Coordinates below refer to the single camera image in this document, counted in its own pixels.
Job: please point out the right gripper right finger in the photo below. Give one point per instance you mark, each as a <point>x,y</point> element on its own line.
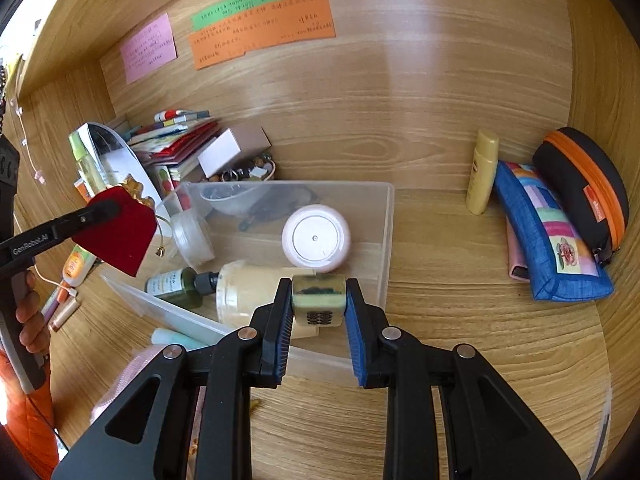
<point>490,431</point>

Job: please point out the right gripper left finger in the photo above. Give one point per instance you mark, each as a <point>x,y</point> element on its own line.
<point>187,398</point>

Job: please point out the mint white tube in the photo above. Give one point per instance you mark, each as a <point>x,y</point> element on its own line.
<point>164,337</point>

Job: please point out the olive soap block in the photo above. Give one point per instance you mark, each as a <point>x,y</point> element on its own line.
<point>319,299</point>

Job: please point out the dark green small bottle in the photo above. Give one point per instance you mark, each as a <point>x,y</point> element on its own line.
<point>184,288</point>

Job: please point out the red velvet pouch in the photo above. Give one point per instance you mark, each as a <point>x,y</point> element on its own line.
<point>119,230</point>

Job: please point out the white round plastic lid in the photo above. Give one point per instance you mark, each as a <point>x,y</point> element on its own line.
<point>191,236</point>

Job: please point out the pink round Hyntoor case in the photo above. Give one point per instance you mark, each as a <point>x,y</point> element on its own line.
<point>316,237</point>

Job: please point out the left hand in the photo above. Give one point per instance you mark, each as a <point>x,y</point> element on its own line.
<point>35,335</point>

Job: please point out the orange hand gel bottle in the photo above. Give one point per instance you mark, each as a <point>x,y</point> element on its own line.
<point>78,265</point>

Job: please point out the pens at left edge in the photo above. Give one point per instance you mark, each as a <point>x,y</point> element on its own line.
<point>56,308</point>

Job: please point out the yellow green spray bottle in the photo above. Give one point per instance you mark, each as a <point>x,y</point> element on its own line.
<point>86,164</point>

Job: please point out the clear plastic storage bin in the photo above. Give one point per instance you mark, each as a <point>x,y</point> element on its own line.
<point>253,234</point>

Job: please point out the white folded paper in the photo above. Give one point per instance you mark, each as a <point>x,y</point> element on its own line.
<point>114,159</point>

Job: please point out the small grey bowl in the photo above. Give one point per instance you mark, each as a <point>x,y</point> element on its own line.
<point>233,200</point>

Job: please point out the stack of books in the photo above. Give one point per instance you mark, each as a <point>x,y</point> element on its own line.
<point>169,150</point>

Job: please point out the blue patterned pencil pouch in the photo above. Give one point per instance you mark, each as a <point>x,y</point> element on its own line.
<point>560,265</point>

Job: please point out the white small box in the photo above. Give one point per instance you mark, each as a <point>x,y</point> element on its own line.
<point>235,144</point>

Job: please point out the yellow lotion tube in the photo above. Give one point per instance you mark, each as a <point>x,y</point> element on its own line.
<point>483,171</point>

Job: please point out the pink sticky note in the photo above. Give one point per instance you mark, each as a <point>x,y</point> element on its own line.
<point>150,48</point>

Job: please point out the black orange zip case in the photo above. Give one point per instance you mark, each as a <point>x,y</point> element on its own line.
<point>589,187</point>

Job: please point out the orange sticky note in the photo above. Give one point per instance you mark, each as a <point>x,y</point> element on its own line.
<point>268,25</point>

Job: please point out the green sticky note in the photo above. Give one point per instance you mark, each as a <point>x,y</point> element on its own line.
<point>220,10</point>

